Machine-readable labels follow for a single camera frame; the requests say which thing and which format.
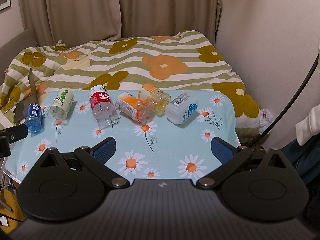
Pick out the red label bottle cup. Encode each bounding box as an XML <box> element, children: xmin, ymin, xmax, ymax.
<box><xmin>89</xmin><ymin>85</ymin><xmax>120</xmax><ymax>129</ymax></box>

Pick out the white sleeve forearm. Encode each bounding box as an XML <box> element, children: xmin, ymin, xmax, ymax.
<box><xmin>296</xmin><ymin>105</ymin><xmax>320</xmax><ymax>146</ymax></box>

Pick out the green label bottle cup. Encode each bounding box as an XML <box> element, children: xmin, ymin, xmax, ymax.
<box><xmin>49</xmin><ymin>88</ymin><xmax>74</xmax><ymax>121</ymax></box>

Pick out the orange white label bottle cup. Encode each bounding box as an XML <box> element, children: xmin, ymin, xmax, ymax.
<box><xmin>115</xmin><ymin>92</ymin><xmax>152</xmax><ymax>123</ymax></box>

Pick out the white blue label bottle cup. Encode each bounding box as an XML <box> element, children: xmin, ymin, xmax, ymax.
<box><xmin>165</xmin><ymin>92</ymin><xmax>199</xmax><ymax>125</ymax></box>

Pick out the yellow orange bottle cup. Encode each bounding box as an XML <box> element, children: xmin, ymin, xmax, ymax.
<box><xmin>138</xmin><ymin>83</ymin><xmax>171</xmax><ymax>115</ymax></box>

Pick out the light blue daisy tablecloth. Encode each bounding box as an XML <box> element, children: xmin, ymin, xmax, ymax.
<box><xmin>1</xmin><ymin>90</ymin><xmax>240</xmax><ymax>183</ymax></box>

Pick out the grey sofa headboard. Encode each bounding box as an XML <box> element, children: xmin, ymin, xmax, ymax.
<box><xmin>0</xmin><ymin>29</ymin><xmax>38</xmax><ymax>84</ymax></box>

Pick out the floral striped duvet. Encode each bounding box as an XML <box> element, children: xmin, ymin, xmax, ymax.
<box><xmin>1</xmin><ymin>30</ymin><xmax>260</xmax><ymax>139</ymax></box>

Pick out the beige curtain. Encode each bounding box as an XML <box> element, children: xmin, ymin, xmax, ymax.
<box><xmin>19</xmin><ymin>0</ymin><xmax>221</xmax><ymax>47</ymax></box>

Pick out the black cable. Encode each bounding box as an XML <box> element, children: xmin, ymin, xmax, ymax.
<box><xmin>249</xmin><ymin>53</ymin><xmax>320</xmax><ymax>149</ymax></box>

